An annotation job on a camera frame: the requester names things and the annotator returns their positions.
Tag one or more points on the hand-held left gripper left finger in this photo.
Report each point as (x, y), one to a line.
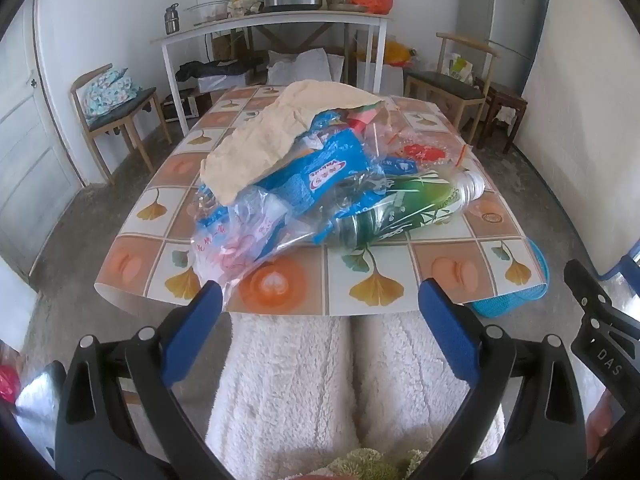
(197, 320)

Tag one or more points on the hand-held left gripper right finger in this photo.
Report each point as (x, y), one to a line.
(445, 325)

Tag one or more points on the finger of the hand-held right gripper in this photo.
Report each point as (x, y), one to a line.
(582, 285)

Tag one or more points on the blue plastic basket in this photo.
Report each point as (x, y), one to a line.
(510, 302)

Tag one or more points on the clear plastic bag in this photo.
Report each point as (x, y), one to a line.
(240, 250)

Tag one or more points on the green plastic bottle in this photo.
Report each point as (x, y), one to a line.
(400, 205)

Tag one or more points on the clear packet with red label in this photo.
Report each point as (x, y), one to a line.
(417, 152)

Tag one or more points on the beige cloth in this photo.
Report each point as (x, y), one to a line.
(260, 140)

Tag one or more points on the blue snack wrapper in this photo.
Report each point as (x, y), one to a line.
(325, 165)

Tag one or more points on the red pink printed carton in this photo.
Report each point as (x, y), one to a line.
(362, 116)

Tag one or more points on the person's right hand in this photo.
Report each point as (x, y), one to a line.
(602, 420)

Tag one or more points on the blue plastic stool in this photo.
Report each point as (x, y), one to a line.
(620, 267)

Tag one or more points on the ginkgo patterned tablecloth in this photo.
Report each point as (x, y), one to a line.
(370, 260)

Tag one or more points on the green fluffy cloth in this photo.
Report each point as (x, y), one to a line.
(370, 465)

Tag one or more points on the white mattress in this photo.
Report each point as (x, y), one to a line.
(590, 110)

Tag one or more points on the red plastic bag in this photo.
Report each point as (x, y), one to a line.
(7, 385)

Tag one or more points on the dark wooden stool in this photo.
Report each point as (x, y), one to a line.
(505, 97)

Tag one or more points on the small white oven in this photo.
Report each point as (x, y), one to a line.
(180, 107)

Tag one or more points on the wooden chair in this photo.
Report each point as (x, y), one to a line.
(125, 105)

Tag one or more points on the white door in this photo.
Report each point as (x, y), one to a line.
(30, 160)

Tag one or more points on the wooden armchair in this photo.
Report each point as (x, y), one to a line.
(445, 87)

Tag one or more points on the flat white box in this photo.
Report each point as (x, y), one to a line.
(225, 82)

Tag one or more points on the floral cushion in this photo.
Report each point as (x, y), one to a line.
(107, 92)

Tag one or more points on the white printed bag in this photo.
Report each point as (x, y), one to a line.
(460, 67)

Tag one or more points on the white carton box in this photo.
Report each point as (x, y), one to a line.
(392, 80)

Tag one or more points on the black cloth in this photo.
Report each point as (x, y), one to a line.
(215, 67)

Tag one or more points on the cardboard box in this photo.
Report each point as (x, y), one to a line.
(227, 47)

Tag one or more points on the white sack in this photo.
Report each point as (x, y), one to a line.
(305, 67)

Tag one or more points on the yellow bag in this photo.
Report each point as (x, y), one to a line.
(397, 52)

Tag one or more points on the grey refrigerator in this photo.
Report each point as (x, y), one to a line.
(500, 10)

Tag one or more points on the long white table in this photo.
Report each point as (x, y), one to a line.
(280, 21)

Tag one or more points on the clear plastic bottle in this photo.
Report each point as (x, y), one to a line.
(237, 2)

